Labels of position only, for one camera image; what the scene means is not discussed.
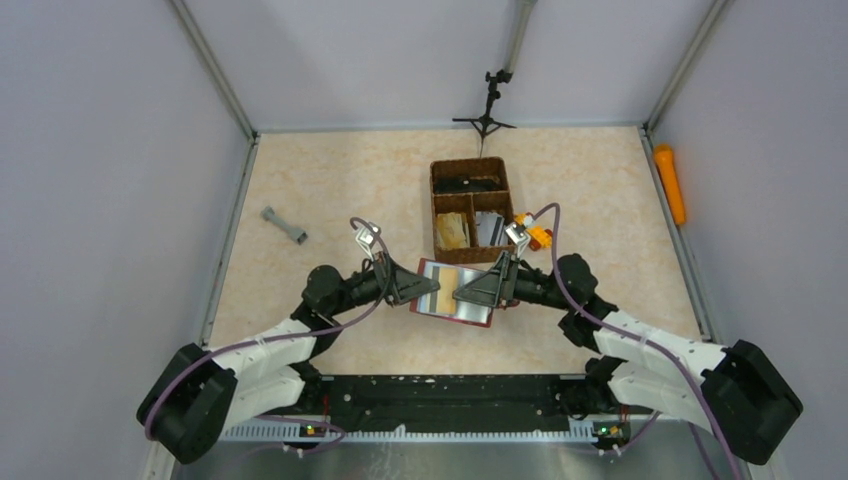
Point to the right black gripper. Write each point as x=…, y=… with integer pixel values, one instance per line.
x=506, y=281

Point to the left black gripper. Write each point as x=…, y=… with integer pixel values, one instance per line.
x=385, y=278

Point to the red leather card holder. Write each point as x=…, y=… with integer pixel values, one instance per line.
x=468, y=314

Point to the gold credit card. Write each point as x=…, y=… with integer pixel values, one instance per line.
x=442, y=302

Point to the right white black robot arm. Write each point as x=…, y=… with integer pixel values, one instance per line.
x=734, y=392

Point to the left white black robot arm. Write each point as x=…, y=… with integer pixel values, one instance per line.
x=202, y=393

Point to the gold cards pile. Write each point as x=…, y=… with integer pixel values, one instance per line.
x=452, y=231

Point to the black cards pile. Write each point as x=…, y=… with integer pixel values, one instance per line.
x=465, y=184

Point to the orange yellow toy car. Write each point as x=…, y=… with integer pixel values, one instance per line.
x=540, y=238

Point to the brown woven divided basket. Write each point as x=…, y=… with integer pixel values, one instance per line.
x=499, y=201

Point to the grey toy block bar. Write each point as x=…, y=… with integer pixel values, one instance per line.
x=295, y=233

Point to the orange flashlight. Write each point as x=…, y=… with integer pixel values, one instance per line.
x=665, y=163

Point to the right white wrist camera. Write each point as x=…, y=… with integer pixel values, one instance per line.
x=517, y=233

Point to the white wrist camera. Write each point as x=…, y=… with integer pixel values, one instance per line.
x=517, y=233
x=367, y=237

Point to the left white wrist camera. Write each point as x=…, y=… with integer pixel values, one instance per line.
x=367, y=237

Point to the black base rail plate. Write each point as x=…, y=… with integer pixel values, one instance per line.
x=453, y=403

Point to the black camera tripod stand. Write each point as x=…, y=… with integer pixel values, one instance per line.
x=486, y=124

